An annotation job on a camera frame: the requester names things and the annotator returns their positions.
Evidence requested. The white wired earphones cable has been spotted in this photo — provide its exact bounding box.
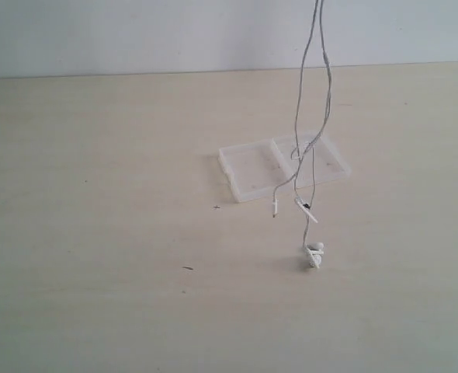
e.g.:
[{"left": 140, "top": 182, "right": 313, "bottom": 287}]
[{"left": 270, "top": 0, "right": 335, "bottom": 272}]

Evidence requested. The clear plastic hinged case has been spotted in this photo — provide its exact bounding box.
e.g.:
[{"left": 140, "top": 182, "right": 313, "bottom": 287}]
[{"left": 218, "top": 131, "right": 351, "bottom": 202}]

